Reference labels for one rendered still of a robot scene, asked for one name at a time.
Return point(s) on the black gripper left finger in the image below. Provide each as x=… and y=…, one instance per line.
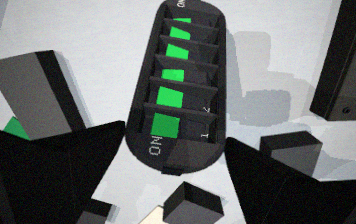
x=51, y=180

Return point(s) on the cream flat square tile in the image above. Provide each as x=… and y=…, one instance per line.
x=154, y=217

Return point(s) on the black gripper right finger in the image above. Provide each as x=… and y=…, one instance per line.
x=271, y=192

